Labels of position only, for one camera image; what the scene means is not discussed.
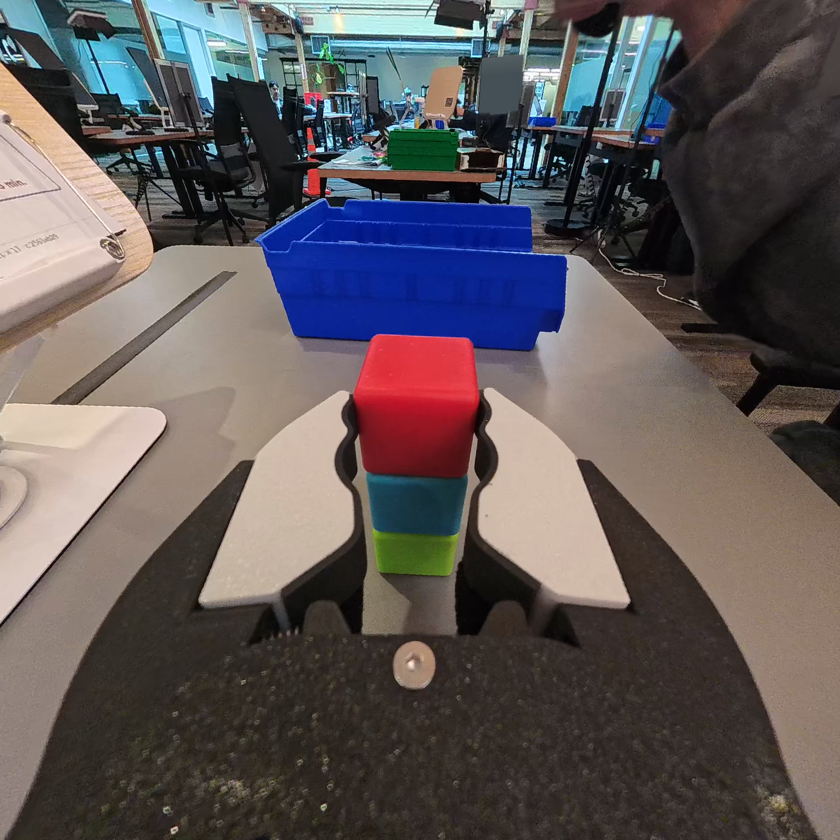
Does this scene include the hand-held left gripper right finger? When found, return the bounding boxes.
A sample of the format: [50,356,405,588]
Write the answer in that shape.
[461,387,631,611]

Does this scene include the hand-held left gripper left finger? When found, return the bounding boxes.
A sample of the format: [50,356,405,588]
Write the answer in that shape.
[199,390,367,611]

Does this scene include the cyan cube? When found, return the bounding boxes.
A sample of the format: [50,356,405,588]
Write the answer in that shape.
[365,471,469,536]

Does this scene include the green cube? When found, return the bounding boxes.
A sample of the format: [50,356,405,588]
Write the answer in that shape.
[373,528,460,577]

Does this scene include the red cube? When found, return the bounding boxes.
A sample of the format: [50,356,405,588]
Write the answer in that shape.
[354,335,480,479]

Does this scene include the blue plastic bin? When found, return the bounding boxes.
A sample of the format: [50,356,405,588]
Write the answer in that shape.
[255,198,568,352]

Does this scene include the grey desk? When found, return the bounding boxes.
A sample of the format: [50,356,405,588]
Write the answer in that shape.
[0,246,840,840]

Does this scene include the black office chair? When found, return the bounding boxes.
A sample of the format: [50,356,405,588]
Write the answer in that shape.
[226,74,342,227]
[735,348,840,506]
[210,77,263,244]

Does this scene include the orange traffic cone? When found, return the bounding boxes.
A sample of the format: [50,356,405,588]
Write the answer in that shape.
[303,128,324,196]

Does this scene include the wooden table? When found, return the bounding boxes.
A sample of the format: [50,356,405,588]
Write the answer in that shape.
[317,146,497,201]

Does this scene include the printed instruction sheet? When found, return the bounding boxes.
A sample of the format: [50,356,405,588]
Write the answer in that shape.
[0,121,126,277]

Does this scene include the stack of green bins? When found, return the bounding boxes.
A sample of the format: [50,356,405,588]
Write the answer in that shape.
[387,128,460,173]

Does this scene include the black pole stand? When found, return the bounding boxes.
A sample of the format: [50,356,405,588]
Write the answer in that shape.
[545,2,622,237]

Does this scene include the wooden board stand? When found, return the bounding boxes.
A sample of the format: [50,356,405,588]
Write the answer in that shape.
[420,66,463,131]

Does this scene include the black tilted screen stand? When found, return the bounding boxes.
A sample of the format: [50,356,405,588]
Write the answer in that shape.
[433,0,490,30]

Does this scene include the white floor cable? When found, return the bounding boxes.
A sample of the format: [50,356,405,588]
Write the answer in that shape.
[597,249,703,309]

